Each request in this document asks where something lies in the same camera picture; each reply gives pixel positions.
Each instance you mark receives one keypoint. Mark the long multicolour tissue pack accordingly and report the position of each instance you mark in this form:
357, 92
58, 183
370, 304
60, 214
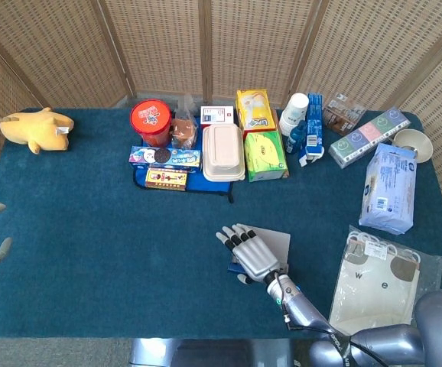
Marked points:
366, 135

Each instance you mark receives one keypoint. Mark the yellow plush toy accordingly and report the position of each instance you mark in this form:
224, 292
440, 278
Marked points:
37, 130

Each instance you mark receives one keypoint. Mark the bagged brown pastry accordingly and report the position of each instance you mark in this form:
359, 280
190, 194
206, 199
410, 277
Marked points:
184, 132

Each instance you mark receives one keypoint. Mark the blue glasses case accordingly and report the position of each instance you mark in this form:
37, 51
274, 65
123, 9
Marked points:
274, 242

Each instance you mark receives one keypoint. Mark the light blue wipes pack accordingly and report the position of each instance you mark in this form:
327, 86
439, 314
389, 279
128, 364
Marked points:
389, 187

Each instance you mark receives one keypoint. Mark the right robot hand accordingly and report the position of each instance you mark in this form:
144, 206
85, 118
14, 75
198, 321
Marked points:
255, 260

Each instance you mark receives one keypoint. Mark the yellow snack box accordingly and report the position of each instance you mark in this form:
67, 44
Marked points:
253, 111

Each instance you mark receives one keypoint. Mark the green tissue pack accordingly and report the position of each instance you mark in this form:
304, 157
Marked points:
265, 153

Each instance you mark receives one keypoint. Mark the small white red box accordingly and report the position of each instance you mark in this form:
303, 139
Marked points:
216, 114

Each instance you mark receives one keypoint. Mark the blue white carton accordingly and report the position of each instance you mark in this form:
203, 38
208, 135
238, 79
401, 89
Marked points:
314, 122

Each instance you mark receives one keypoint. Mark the white plastic bottle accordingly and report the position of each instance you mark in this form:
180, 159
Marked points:
295, 109

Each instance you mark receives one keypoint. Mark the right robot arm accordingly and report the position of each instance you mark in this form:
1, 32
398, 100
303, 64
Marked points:
309, 313

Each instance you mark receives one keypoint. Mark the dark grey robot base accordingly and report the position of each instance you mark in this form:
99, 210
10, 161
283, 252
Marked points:
213, 353

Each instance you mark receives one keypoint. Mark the beige bowl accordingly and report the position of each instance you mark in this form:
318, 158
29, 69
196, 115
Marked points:
416, 141

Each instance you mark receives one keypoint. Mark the clear box brown items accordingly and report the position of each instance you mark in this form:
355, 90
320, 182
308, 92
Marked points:
341, 114

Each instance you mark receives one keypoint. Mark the red snack tub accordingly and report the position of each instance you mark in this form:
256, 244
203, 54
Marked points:
150, 116

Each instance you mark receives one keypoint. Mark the beige lidded lunch box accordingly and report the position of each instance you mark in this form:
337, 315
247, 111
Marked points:
223, 149

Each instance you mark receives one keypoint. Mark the small brown cylinder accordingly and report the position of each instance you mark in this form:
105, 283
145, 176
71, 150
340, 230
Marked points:
287, 174

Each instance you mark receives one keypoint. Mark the wicker folding screen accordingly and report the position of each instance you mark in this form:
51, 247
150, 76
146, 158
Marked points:
160, 38

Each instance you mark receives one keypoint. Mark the blue pouch black trim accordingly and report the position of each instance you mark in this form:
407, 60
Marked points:
205, 185

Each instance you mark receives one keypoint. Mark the blue cookie box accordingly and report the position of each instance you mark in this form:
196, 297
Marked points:
175, 157

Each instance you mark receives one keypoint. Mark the small yellow red box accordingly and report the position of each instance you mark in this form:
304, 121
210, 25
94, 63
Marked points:
166, 179

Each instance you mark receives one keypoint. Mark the blue spray bottle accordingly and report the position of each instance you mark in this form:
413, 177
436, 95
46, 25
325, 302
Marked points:
295, 137

